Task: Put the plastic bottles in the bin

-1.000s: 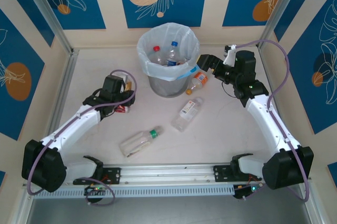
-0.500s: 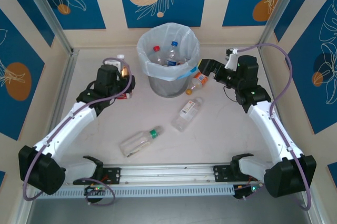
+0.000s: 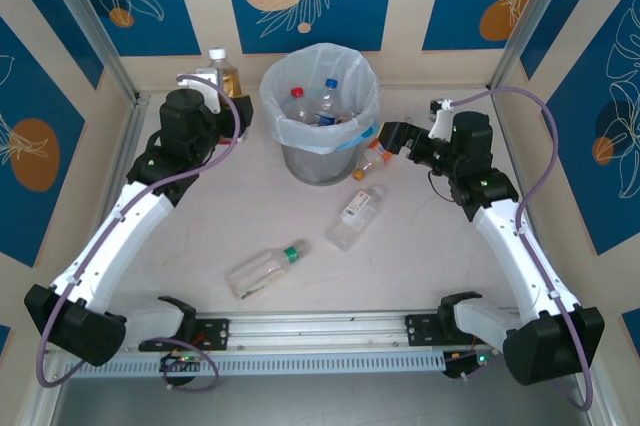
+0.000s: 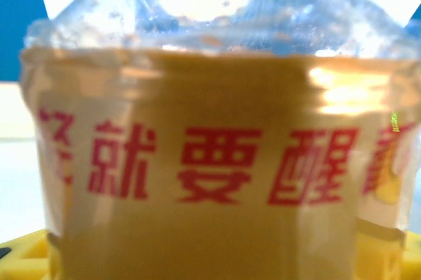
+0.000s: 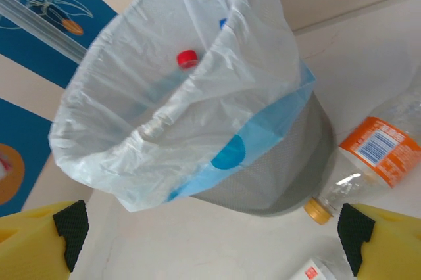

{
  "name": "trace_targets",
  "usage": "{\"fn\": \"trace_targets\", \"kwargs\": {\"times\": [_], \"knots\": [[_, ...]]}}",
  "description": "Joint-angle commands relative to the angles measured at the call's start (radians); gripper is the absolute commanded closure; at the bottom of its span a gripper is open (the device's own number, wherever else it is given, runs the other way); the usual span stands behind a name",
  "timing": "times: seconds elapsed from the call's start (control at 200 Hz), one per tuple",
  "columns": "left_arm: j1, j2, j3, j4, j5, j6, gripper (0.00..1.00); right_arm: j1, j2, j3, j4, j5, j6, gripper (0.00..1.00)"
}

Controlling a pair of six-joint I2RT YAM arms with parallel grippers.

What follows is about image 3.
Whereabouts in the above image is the clear bottle with orange label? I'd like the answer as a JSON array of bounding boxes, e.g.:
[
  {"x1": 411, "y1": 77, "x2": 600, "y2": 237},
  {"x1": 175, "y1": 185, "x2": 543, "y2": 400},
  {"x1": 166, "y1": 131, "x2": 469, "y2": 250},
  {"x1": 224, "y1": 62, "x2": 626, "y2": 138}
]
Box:
[{"x1": 352, "y1": 138, "x2": 392, "y2": 182}]

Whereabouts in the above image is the tea bottle with yellow label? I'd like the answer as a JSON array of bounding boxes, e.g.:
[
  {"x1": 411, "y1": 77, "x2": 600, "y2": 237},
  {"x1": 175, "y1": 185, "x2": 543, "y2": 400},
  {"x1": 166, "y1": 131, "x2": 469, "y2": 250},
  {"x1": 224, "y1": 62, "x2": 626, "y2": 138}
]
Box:
[{"x1": 207, "y1": 47, "x2": 244, "y2": 98}]

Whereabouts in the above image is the translucent white bin liner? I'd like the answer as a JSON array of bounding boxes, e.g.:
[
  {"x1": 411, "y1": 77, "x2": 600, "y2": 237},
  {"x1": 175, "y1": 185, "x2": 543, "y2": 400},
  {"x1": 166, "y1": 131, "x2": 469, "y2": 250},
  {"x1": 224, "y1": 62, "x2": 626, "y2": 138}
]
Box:
[{"x1": 258, "y1": 42, "x2": 381, "y2": 156}]

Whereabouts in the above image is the clear bottle with blue cap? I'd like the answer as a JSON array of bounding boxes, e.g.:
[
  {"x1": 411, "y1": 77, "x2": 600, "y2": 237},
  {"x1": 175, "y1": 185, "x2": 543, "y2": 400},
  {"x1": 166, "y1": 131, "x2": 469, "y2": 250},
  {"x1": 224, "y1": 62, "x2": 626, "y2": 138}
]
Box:
[{"x1": 314, "y1": 77, "x2": 346, "y2": 127}]

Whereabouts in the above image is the clear bottle with white label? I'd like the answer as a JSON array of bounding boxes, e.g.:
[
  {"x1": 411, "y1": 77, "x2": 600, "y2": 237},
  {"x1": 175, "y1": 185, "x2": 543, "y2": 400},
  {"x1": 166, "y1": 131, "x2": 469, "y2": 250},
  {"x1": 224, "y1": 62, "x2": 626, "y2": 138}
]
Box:
[{"x1": 324, "y1": 184, "x2": 387, "y2": 252}]

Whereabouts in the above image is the clear bottle with red cap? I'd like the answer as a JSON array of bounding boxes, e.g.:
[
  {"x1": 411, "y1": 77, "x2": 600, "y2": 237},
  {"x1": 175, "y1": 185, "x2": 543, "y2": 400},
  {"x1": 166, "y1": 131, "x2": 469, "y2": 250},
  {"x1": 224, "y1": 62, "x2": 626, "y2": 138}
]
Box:
[{"x1": 289, "y1": 87, "x2": 321, "y2": 125}]

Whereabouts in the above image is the clear bottle with green cap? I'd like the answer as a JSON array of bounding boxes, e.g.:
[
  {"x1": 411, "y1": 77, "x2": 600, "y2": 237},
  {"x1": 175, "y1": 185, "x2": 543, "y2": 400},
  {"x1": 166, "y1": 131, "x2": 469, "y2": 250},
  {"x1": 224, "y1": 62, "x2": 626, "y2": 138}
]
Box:
[{"x1": 225, "y1": 240, "x2": 312, "y2": 300}]

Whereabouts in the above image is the black controller board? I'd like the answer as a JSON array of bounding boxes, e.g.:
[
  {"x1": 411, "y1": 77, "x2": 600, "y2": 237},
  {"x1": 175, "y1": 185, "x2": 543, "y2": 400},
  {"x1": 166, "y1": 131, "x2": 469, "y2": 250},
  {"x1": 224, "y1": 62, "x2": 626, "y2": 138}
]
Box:
[
  {"x1": 442, "y1": 349, "x2": 501, "y2": 382},
  {"x1": 159, "y1": 351, "x2": 204, "y2": 375}
]

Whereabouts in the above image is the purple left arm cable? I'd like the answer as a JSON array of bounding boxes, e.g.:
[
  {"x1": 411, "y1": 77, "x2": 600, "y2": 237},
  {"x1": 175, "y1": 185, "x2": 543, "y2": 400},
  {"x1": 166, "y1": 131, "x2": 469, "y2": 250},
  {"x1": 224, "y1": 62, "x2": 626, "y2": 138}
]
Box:
[{"x1": 38, "y1": 73, "x2": 242, "y2": 393}]

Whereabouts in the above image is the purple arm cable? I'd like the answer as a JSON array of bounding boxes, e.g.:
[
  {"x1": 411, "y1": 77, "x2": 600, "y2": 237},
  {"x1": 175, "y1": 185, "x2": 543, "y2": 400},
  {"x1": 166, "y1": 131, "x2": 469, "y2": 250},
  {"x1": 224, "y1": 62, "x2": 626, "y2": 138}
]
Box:
[
  {"x1": 38, "y1": 73, "x2": 242, "y2": 393},
  {"x1": 447, "y1": 86, "x2": 596, "y2": 412}
]

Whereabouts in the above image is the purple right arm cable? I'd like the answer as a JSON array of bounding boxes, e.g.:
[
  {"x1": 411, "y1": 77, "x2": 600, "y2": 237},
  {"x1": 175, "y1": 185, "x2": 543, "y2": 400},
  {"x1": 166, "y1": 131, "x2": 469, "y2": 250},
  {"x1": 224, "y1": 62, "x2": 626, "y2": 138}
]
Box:
[{"x1": 447, "y1": 86, "x2": 596, "y2": 412}]

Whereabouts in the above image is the grey wire mesh bin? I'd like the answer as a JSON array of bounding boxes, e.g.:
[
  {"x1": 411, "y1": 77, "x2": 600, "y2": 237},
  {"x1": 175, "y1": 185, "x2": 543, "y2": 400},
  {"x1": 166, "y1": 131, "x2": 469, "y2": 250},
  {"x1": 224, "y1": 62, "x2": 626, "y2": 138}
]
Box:
[{"x1": 281, "y1": 138, "x2": 359, "y2": 186}]

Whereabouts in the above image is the aluminium frame post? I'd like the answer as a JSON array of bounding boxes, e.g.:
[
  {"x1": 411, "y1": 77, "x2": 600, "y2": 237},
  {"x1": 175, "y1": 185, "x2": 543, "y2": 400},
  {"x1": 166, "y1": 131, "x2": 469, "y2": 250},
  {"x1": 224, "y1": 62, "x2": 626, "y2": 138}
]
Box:
[
  {"x1": 34, "y1": 0, "x2": 151, "y2": 107},
  {"x1": 492, "y1": 0, "x2": 615, "y2": 92}
]

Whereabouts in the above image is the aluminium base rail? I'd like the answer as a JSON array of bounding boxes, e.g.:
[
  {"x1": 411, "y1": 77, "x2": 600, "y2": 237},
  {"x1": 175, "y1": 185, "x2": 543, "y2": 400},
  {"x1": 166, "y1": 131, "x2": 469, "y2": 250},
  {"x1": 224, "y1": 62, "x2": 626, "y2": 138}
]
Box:
[{"x1": 227, "y1": 314, "x2": 409, "y2": 348}]

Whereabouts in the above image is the grey slotted cable duct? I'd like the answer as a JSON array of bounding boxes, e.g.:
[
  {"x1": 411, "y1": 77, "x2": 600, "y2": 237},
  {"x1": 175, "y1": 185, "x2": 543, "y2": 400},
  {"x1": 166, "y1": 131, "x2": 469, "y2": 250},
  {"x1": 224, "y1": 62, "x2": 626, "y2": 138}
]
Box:
[{"x1": 69, "y1": 348, "x2": 451, "y2": 380}]

